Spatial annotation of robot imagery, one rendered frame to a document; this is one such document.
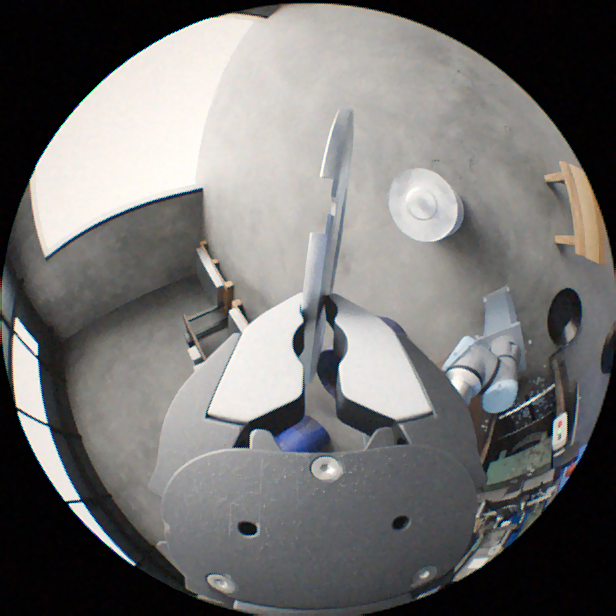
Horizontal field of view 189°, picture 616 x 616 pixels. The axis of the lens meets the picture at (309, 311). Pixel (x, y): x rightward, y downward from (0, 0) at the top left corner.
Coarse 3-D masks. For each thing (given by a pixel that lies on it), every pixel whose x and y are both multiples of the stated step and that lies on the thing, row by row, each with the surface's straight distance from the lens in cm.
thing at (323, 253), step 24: (336, 120) 13; (336, 144) 11; (336, 168) 10; (336, 192) 9; (312, 240) 9; (336, 240) 16; (312, 264) 9; (336, 264) 29; (312, 288) 9; (312, 312) 10; (312, 336) 11; (312, 360) 12
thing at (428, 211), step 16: (400, 176) 89; (416, 176) 86; (432, 176) 85; (400, 192) 88; (416, 192) 85; (432, 192) 84; (448, 192) 83; (400, 208) 88; (416, 208) 85; (432, 208) 83; (448, 208) 82; (400, 224) 88; (416, 224) 86; (432, 224) 84; (448, 224) 83; (432, 240) 84
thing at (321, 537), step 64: (256, 448) 5; (384, 448) 5; (192, 512) 5; (256, 512) 5; (320, 512) 5; (384, 512) 5; (448, 512) 6; (192, 576) 6; (256, 576) 5; (320, 576) 5; (384, 576) 5; (448, 576) 7
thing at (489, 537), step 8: (488, 536) 113; (496, 536) 112; (504, 536) 114; (480, 544) 116; (488, 544) 112; (496, 544) 111; (504, 544) 117; (480, 552) 115; (488, 552) 114; (496, 552) 112; (472, 560) 115; (480, 560) 113; (488, 560) 112; (464, 568) 115; (472, 568) 114; (456, 576) 114; (464, 576) 114
